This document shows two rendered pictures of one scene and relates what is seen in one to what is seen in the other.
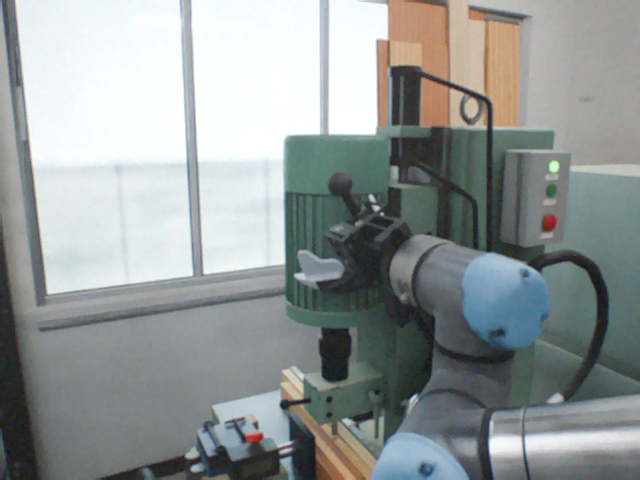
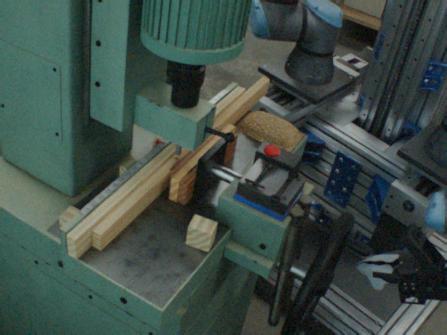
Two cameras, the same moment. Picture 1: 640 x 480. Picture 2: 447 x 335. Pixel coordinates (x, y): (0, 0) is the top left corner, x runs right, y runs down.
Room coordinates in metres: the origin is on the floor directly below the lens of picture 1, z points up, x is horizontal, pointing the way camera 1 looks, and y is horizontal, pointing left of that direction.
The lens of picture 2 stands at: (1.35, 0.69, 1.64)
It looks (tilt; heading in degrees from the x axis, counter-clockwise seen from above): 39 degrees down; 230
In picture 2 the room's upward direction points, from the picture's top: 10 degrees clockwise
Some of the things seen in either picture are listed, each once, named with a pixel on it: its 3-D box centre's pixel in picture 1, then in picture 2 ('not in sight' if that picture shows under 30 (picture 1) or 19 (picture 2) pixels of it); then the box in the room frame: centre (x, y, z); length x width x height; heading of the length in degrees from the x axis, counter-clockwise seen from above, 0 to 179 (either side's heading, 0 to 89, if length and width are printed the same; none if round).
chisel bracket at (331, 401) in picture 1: (344, 395); (173, 116); (0.86, -0.04, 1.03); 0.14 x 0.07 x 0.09; 117
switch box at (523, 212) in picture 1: (535, 197); not in sight; (0.87, -0.37, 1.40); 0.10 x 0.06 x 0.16; 117
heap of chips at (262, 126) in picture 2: not in sight; (270, 125); (0.59, -0.05, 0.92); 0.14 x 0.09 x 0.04; 117
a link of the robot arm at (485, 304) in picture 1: (479, 296); not in sight; (0.44, -0.14, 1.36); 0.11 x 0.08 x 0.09; 27
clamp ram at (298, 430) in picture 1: (286, 450); (223, 173); (0.81, 0.07, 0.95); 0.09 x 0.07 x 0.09; 27
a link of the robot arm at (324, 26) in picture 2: not in sight; (318, 23); (0.20, -0.34, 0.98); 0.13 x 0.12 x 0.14; 153
